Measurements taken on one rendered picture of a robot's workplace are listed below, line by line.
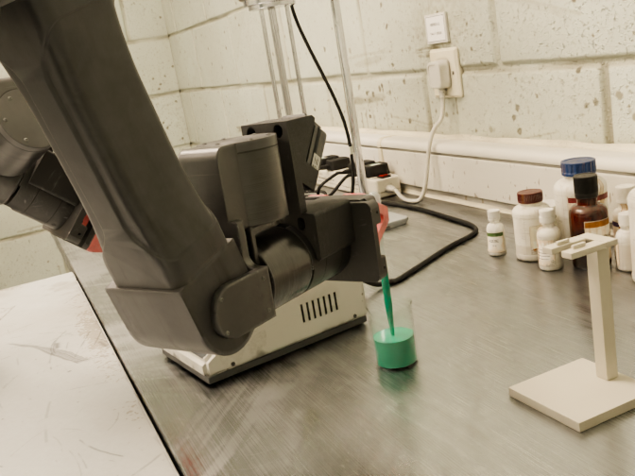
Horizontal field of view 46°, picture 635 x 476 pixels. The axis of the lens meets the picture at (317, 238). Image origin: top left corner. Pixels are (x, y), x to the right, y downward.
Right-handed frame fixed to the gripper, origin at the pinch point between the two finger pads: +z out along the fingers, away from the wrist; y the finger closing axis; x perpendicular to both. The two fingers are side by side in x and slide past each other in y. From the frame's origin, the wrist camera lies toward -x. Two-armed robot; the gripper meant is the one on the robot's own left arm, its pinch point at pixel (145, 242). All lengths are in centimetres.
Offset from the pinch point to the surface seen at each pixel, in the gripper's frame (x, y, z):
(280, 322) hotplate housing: 1.8, -11.9, 12.1
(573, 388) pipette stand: -3.0, -39.3, 22.3
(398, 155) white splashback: -38, 40, 54
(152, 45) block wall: -81, 228, 52
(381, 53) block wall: -57, 49, 45
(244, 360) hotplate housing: 6.6, -12.0, 10.1
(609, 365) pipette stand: -5.8, -40.6, 23.7
